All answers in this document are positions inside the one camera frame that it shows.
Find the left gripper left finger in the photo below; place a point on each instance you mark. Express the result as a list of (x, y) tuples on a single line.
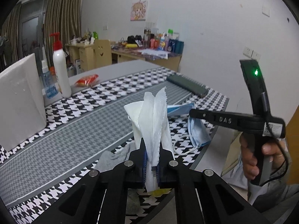
[(99, 197)]

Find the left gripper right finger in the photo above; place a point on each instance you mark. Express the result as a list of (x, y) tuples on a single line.
[(203, 197)]

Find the blue face mask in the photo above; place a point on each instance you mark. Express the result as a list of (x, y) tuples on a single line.
[(197, 132)]

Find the white paper towel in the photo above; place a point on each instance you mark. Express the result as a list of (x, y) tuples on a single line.
[(150, 124)]

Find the person's right hand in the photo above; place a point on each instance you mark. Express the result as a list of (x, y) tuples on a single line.
[(250, 168)]

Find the grey sock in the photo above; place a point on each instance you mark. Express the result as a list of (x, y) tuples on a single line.
[(109, 160)]

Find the houndstooth table runner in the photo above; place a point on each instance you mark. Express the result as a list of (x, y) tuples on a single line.
[(41, 169)]

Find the white styrofoam box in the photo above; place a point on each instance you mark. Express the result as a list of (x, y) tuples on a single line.
[(22, 103)]

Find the red snack wrapper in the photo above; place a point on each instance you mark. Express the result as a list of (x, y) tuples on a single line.
[(87, 81)]

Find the blue spray bottle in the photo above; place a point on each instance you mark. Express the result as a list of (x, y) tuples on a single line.
[(47, 78)]

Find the wooden desk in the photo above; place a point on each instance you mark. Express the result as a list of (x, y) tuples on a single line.
[(84, 53)]

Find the white lotion pump bottle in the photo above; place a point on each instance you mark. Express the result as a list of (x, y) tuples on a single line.
[(59, 61)]

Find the anime girl poster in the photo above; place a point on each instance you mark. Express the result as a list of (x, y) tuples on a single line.
[(139, 11)]

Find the left olive curtain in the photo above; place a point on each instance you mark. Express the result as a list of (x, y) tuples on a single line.
[(10, 30)]

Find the olive curtain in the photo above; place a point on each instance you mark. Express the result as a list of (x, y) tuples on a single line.
[(10, 30), (64, 17)]

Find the right olive curtain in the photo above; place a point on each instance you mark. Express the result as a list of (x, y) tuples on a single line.
[(64, 17)]

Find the glass balcony door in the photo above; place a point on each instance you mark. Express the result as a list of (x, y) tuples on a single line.
[(31, 28)]

